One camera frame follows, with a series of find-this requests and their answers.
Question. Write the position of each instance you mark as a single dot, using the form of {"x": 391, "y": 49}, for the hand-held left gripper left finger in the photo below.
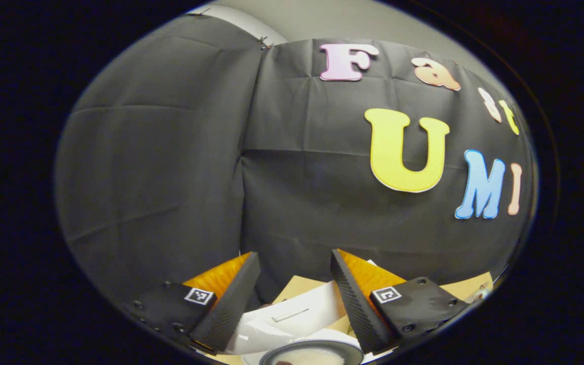
{"x": 228, "y": 306}

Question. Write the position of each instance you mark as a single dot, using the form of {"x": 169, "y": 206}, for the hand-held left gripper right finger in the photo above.
{"x": 358, "y": 306}

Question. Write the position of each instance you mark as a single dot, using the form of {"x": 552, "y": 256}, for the white rice cooker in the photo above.
{"x": 312, "y": 309}

